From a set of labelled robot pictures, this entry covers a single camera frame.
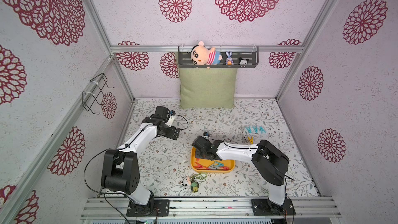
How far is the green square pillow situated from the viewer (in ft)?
3.17

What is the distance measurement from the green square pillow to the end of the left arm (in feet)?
1.07

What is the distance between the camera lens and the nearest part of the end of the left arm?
65 cm
